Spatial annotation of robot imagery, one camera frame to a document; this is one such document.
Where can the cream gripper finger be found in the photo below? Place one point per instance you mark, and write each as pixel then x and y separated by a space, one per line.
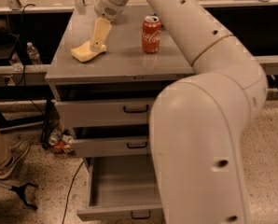
pixel 99 34

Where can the yellow sponge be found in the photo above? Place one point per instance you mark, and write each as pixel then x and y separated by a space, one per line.
pixel 85 54

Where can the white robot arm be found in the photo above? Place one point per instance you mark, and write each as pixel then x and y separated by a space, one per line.
pixel 196 123

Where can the grey drawer cabinet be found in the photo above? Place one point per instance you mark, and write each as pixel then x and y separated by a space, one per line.
pixel 123 72

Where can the top grey drawer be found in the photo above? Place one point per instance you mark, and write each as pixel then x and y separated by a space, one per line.
pixel 104 112

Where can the grey drawer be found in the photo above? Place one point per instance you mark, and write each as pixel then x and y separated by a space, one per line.
pixel 110 147
pixel 104 112
pixel 122 187

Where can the middle grey drawer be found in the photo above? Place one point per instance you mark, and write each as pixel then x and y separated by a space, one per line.
pixel 110 147

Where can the bottom grey drawer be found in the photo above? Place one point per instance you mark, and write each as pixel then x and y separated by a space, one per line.
pixel 122 187

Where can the red coca-cola can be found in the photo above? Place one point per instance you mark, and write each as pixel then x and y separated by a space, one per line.
pixel 151 31

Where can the clear water bottle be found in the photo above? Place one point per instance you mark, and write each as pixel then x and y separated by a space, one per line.
pixel 33 54

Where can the clutter of bottles on floor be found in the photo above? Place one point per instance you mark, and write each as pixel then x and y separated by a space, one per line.
pixel 61 142

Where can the grey sneaker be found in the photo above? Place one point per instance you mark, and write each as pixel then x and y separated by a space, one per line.
pixel 18 152

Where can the black chair base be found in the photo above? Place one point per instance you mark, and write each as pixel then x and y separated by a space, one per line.
pixel 22 192

